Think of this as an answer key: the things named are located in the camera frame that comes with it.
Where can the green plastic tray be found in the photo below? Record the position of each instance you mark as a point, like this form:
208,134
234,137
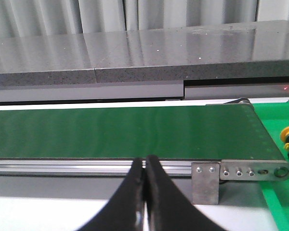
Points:
275,117

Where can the green conveyor belt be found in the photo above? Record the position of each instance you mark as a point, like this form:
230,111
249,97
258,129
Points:
228,131

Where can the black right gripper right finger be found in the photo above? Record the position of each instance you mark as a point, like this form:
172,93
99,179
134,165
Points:
168,208

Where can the grey stone countertop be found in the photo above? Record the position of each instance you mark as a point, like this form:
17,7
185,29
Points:
229,51

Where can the grey cabinet front panel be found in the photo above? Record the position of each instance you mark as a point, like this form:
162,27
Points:
141,90

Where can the aluminium conveyor side rail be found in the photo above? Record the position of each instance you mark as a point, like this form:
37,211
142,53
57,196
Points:
65,167

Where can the white far conveyor rail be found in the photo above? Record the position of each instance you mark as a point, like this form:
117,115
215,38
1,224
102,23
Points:
113,105

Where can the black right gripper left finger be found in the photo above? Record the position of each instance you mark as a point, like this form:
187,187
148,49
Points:
125,209

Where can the white pleated curtain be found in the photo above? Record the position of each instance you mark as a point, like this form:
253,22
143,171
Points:
22,18

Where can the metal conveyor end bracket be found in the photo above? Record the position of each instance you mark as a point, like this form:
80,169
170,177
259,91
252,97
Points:
206,176

